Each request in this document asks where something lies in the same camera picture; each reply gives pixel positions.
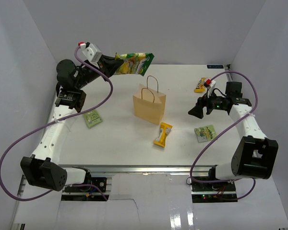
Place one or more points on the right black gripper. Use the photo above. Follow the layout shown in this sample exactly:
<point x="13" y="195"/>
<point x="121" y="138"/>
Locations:
<point x="204" y="101"/>

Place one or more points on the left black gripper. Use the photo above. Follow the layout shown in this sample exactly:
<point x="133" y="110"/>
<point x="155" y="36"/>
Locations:
<point x="108" y="65"/>

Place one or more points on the green yellow snack bag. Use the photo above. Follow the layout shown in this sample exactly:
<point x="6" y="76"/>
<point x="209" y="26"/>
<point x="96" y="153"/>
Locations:
<point x="134" y="63"/>

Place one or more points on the yellow snack bar wrapper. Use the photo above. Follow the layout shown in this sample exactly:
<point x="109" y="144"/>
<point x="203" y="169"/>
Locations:
<point x="164" y="131"/>

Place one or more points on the brown paper bag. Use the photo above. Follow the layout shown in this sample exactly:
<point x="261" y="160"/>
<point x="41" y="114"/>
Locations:
<point x="149" y="104"/>

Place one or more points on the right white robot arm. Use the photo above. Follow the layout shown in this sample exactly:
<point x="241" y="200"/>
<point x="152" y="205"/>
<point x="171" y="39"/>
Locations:
<point x="256" y="153"/>

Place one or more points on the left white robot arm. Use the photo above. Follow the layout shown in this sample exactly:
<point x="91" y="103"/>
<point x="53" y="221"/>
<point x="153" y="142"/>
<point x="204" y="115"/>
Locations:
<point x="41" y="169"/>

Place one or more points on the yellow candy bar far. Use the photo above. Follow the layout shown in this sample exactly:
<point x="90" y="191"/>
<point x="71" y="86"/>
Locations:
<point x="200" y="86"/>

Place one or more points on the green mint sachet right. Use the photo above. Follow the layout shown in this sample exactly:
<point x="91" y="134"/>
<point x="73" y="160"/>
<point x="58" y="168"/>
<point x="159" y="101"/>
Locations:
<point x="205" y="133"/>

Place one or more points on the green mint sachet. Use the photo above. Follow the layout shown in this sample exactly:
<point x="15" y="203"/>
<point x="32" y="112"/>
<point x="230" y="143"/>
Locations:
<point x="205" y="133"/>
<point x="92" y="118"/>

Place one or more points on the right blue corner label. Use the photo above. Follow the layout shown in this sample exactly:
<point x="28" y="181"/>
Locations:
<point x="215" y="66"/>

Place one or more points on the green mint sachet left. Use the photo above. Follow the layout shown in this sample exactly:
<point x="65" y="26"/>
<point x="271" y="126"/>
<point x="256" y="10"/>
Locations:
<point x="92" y="118"/>

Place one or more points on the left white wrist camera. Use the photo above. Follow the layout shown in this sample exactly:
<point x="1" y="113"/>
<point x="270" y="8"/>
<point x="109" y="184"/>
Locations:
<point x="90" y="51"/>

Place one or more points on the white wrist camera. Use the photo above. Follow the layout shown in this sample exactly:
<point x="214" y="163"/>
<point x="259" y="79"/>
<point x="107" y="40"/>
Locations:
<point x="90" y="51"/>
<point x="209" y="84"/>

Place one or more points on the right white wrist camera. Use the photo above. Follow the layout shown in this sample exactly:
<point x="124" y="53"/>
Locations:
<point x="209" y="84"/>

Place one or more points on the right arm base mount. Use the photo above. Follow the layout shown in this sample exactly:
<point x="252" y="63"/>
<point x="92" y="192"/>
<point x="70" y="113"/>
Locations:
<point x="212" y="192"/>

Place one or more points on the aluminium front rail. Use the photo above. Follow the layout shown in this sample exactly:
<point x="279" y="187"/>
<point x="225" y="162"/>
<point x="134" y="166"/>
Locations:
<point x="134" y="168"/>

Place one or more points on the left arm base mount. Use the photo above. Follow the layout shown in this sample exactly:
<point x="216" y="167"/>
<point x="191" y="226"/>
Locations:
<point x="93" y="189"/>

